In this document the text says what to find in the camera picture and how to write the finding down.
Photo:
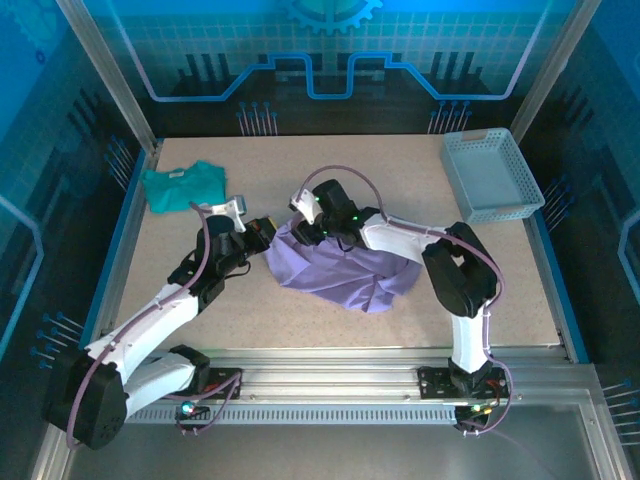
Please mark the purple t-shirt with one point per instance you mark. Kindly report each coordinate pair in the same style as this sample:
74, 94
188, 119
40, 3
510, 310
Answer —
340, 280

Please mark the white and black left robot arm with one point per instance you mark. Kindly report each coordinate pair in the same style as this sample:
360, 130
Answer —
150, 320

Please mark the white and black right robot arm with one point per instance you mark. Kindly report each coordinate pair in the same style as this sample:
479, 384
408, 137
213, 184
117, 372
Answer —
470, 340

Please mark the teal folded t-shirt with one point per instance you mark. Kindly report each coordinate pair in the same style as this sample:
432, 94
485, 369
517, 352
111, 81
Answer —
170, 190

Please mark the blue table edge strip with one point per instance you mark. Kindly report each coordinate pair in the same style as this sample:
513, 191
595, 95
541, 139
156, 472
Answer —
116, 250
561, 300

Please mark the grey perforated plastic basket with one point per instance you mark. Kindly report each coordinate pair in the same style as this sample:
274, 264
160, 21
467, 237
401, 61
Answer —
490, 175

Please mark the small LED circuit board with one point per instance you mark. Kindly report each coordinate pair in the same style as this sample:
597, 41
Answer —
187, 409
475, 408

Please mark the grey metal lower panel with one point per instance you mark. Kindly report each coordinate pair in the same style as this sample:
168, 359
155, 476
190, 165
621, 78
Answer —
325, 455

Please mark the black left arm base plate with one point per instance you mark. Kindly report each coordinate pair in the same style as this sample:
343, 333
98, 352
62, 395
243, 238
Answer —
225, 385

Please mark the aluminium mounting rail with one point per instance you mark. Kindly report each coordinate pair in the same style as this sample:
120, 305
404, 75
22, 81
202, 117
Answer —
325, 372

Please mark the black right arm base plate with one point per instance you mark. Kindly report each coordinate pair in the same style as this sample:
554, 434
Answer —
432, 382

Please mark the aluminium frame post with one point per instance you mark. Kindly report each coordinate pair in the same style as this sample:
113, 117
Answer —
115, 75
549, 75

